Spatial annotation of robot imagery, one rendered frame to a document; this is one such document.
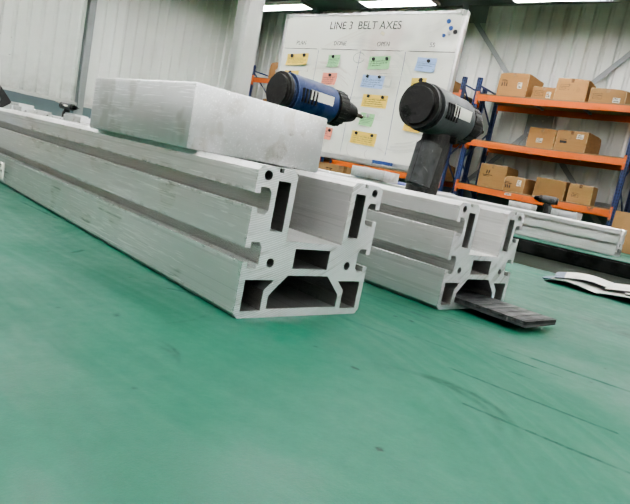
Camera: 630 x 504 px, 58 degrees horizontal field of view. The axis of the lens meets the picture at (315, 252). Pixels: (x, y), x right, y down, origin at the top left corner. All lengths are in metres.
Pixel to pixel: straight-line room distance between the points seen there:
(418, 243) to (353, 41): 3.74
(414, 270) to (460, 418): 0.23
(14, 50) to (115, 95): 12.51
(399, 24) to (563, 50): 8.08
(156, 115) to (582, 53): 11.45
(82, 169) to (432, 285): 0.30
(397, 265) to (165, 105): 0.22
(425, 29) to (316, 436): 3.72
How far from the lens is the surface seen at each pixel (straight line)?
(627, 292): 0.84
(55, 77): 13.27
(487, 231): 0.51
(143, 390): 0.22
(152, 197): 0.40
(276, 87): 0.88
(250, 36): 9.33
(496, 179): 10.81
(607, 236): 1.96
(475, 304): 0.46
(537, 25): 12.25
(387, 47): 3.99
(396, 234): 0.48
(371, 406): 0.24
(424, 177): 0.76
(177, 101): 0.38
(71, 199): 0.54
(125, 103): 0.45
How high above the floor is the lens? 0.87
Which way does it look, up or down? 8 degrees down
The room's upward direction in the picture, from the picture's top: 11 degrees clockwise
